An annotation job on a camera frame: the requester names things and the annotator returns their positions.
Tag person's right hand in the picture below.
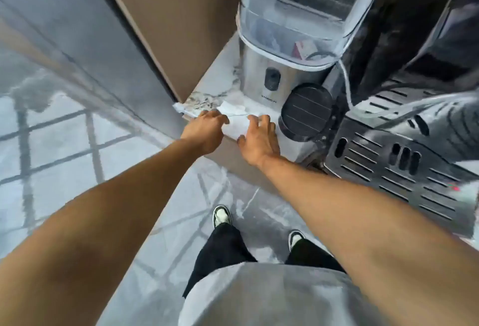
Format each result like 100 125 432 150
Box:
237 114 282 168

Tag person's left hand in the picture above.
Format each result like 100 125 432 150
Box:
181 109 230 156

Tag person's right forearm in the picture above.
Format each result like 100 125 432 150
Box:
258 155 479 326

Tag person's left forearm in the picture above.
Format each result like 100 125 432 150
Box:
0 137 205 326

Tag white marble countertop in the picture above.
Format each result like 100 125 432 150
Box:
173 30 319 162

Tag person's left shoe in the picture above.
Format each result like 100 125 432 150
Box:
212 205 233 229

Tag person's shoe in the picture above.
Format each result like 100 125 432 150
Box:
288 229 307 252
212 205 233 229

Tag person's right shoe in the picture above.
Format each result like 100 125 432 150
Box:
288 229 307 252

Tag silver ice maker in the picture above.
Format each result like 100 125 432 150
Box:
236 0 390 104

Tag black trousers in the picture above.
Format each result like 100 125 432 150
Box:
182 223 347 299

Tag black silver coffee machine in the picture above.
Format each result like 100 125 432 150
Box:
299 0 479 240

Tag grey shirt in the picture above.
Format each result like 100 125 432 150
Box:
179 262 375 326

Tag grey tall metal cabinet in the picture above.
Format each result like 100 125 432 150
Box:
0 0 188 139

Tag white cable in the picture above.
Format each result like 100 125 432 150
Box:
336 59 354 109

